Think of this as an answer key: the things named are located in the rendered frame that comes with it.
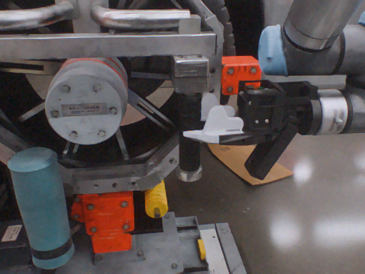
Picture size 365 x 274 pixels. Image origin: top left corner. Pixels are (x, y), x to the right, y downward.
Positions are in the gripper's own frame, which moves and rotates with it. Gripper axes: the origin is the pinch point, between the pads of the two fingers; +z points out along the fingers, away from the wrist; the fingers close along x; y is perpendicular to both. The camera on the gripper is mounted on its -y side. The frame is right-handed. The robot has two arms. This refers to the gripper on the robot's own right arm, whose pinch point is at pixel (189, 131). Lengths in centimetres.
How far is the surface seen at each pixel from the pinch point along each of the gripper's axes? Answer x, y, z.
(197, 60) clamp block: 1.3, 11.9, -0.9
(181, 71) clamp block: 1.5, 10.3, 1.5
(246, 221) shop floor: -72, -83, -39
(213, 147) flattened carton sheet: -143, -81, -39
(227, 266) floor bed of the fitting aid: -40, -76, -21
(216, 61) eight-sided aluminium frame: -20.5, 6.2, -8.8
